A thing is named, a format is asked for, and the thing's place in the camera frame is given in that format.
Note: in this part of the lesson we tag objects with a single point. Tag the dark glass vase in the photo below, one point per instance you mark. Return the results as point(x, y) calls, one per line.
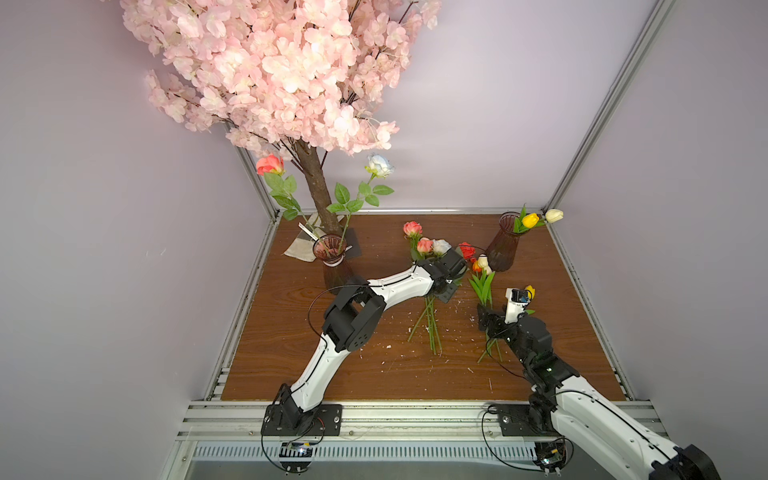
point(502, 250)
point(330, 250)

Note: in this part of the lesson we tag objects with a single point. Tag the pink cherry blossom tree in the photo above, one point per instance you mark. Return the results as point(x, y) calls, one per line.
point(295, 79)

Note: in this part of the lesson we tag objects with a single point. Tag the white tulip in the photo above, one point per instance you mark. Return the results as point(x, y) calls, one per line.
point(550, 216)

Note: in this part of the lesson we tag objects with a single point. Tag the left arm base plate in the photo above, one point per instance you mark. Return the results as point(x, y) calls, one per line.
point(324, 420)

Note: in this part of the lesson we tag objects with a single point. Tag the red rose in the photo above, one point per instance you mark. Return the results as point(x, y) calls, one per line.
point(468, 251)

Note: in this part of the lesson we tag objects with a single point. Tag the controller board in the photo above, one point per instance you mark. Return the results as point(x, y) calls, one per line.
point(552, 456)
point(296, 457)

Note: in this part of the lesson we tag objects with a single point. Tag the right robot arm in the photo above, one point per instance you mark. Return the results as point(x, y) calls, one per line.
point(564, 402)

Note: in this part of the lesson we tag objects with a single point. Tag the dark glass vase left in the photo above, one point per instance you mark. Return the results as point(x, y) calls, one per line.
point(330, 250)

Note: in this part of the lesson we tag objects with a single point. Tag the left controller board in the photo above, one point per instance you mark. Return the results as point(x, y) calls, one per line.
point(296, 457)

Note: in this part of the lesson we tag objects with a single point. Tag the pink rose far left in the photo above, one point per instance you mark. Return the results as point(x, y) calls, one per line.
point(413, 233)

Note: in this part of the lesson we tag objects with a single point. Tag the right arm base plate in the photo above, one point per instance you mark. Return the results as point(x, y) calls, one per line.
point(523, 420)

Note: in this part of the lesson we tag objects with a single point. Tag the white rose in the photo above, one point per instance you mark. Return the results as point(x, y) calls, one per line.
point(440, 247)
point(368, 191)

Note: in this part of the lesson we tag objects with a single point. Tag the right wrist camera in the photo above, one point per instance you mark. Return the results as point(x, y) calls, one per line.
point(517, 305)

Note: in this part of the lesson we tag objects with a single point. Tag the right controller board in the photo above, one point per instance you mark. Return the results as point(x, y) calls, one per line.
point(552, 456)

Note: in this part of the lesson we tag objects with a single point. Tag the pink orange rose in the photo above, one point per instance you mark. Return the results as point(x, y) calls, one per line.
point(282, 187)

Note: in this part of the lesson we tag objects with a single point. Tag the pink rose middle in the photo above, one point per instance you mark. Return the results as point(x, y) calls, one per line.
point(424, 247)

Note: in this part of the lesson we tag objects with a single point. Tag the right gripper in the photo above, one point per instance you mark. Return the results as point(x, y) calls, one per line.
point(491, 321)

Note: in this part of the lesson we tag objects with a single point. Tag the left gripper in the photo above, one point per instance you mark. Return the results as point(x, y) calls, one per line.
point(447, 297)

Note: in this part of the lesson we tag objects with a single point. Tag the beige paper sheet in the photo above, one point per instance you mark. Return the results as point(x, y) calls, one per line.
point(301, 248)

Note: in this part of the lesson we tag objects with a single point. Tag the dark glass vase right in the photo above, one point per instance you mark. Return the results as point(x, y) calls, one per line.
point(502, 250)

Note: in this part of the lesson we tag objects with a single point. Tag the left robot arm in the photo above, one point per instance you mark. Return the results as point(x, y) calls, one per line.
point(350, 321)

